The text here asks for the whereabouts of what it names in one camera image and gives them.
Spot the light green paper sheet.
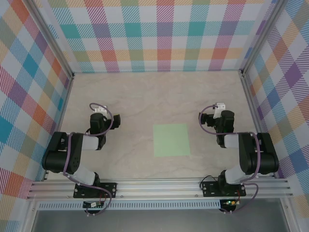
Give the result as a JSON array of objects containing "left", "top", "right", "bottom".
[{"left": 153, "top": 123, "right": 191, "bottom": 157}]

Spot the left small circuit board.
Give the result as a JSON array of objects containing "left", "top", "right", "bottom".
[{"left": 83, "top": 201, "right": 104, "bottom": 209}]

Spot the grey metal panel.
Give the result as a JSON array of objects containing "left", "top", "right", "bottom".
[{"left": 31, "top": 209, "right": 290, "bottom": 232}]

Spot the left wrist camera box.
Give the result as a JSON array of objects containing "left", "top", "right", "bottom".
[{"left": 93, "top": 105, "right": 108, "bottom": 117}]

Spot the right aluminium side rail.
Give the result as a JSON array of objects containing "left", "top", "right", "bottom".
[{"left": 240, "top": 70, "right": 277, "bottom": 178}]

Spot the aluminium side rail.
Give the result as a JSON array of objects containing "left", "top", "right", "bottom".
[
  {"left": 42, "top": 72, "right": 75, "bottom": 182},
  {"left": 240, "top": 70, "right": 277, "bottom": 178}
]

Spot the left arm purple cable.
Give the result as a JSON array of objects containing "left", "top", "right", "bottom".
[{"left": 63, "top": 102, "right": 114, "bottom": 217}]

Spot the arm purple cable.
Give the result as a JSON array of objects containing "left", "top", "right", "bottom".
[
  {"left": 199, "top": 103, "right": 261, "bottom": 215},
  {"left": 63, "top": 102, "right": 114, "bottom": 217}
]

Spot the left aluminium side rail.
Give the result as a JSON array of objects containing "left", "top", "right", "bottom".
[{"left": 42, "top": 72, "right": 75, "bottom": 182}]

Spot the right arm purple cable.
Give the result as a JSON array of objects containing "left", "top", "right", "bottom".
[{"left": 199, "top": 103, "right": 261, "bottom": 215}]

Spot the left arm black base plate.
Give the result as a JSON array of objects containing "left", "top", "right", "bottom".
[{"left": 73, "top": 182, "right": 118, "bottom": 199}]

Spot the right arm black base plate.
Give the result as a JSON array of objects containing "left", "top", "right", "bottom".
[{"left": 201, "top": 181, "right": 247, "bottom": 198}]

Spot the long aluminium mounting rail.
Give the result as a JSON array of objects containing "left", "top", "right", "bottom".
[{"left": 26, "top": 178, "right": 294, "bottom": 200}]

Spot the slotted grey cable duct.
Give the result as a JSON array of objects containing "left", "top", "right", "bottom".
[{"left": 37, "top": 199, "right": 242, "bottom": 210}]

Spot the left aluminium frame post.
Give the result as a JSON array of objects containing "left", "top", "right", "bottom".
[{"left": 26, "top": 0, "right": 74, "bottom": 79}]

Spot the aluminium frame post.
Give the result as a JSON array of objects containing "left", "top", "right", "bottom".
[
  {"left": 26, "top": 0, "right": 74, "bottom": 79},
  {"left": 240, "top": 0, "right": 286, "bottom": 75}
]

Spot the right aluminium frame post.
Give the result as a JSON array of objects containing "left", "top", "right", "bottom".
[{"left": 240, "top": 0, "right": 286, "bottom": 75}]

